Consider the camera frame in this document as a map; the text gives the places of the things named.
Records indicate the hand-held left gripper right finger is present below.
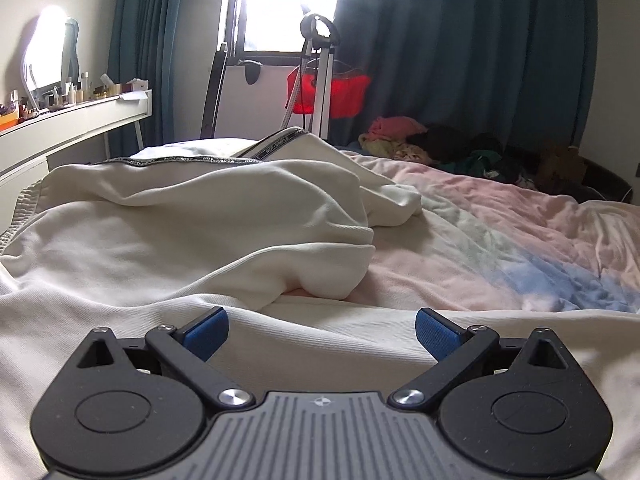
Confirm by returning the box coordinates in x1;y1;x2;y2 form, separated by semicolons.
391;307;568;407

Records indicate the row of cosmetic bottles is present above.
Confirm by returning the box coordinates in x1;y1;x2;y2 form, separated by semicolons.
0;71;101;117

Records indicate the teal curtain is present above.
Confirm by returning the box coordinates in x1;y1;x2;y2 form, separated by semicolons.
327;0;601;163
107;0;237;146

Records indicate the brown plush toy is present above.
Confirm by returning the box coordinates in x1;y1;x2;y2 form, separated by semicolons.
537;144;588;186

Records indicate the dark bed frame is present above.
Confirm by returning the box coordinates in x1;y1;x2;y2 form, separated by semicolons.
575;154;633;204

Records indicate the yellow patterned garment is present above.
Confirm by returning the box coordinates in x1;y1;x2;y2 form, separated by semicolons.
359;133;433;163

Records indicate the pink garment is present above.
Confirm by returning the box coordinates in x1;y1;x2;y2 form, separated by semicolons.
367;116;428;142

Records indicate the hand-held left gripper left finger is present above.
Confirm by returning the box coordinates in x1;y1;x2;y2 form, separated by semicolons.
75;306;252;408

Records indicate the lit oval mirror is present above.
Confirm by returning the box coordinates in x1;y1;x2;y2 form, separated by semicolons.
21;5;81;97

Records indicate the green garment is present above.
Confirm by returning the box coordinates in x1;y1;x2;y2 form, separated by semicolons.
442;149;506;181

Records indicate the red hanging bag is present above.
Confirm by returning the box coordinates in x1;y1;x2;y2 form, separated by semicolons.
286;66;372;120

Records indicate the window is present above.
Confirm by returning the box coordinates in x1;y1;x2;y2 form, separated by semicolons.
220;0;351;67

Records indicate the pastel pink blue blanket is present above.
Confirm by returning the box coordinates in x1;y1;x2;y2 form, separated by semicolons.
280;147;640;317

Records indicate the white dressing desk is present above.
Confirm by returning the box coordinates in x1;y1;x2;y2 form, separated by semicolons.
0;89;153;191

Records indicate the silver garment steamer stand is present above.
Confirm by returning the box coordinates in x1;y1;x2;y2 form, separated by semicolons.
282;11;339;142

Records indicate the cream white garment black trim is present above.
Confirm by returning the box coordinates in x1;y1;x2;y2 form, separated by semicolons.
0;127;640;480

